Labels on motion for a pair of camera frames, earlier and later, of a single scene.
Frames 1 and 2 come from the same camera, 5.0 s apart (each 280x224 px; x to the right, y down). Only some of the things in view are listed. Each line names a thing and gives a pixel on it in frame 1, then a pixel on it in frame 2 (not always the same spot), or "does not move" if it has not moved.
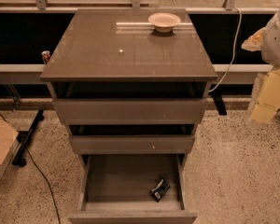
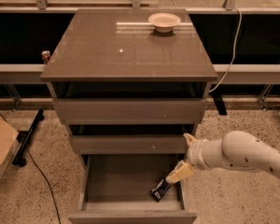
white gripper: [277, 42] → [196, 154]
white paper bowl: [163, 21] does not move
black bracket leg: [217, 94] does not move
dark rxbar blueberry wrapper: [160, 190] does not move
